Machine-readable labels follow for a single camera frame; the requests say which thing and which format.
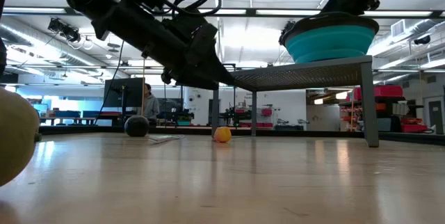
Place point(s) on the blue collapsible bowl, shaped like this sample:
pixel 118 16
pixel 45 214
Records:
pixel 330 43

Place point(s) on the black table frame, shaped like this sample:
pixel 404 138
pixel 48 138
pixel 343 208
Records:
pixel 87 130

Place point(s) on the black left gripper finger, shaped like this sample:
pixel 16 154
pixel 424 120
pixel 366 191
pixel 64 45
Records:
pixel 194 85
pixel 215 72

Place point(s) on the green brown kiwi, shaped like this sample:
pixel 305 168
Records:
pixel 14 137

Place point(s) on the teal patterned knife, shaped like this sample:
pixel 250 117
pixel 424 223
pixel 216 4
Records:
pixel 167 138

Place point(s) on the small orange peach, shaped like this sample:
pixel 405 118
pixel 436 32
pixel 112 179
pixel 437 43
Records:
pixel 222 134

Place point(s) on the black overhead beam with lights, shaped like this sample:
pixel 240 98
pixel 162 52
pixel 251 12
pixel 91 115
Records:
pixel 248 12

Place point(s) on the dark avocado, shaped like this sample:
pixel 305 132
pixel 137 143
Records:
pixel 136 126

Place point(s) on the black ceiling camera cluster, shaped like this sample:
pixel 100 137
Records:
pixel 64 29

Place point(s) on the background storage rack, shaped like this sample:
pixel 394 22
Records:
pixel 393 112

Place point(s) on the red storage bin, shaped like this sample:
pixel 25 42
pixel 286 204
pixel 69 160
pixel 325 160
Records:
pixel 387 90

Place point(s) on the white round column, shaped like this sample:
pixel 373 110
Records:
pixel 196 109

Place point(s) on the black monitor on stand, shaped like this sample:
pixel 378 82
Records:
pixel 123 92

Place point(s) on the person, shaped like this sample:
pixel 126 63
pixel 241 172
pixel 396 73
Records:
pixel 152 105

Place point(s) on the grey perforated metal stand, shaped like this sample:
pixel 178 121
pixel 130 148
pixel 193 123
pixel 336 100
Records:
pixel 306 74

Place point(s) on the black ceiling device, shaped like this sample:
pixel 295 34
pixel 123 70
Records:
pixel 422 39

